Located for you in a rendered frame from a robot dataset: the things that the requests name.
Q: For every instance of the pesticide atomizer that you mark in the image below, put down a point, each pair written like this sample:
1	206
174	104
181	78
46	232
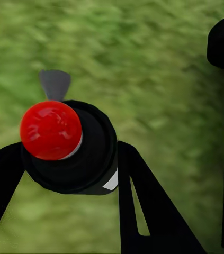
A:
68	147

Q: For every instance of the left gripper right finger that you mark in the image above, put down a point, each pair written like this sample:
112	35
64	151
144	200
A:
169	233

